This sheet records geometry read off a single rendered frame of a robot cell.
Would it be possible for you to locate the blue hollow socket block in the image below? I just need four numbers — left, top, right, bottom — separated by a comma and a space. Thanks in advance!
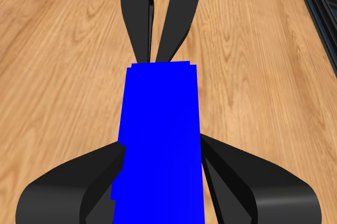
110, 60, 205, 224

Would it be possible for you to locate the black table frame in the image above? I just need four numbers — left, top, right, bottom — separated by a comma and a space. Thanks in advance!
271, 0, 337, 63

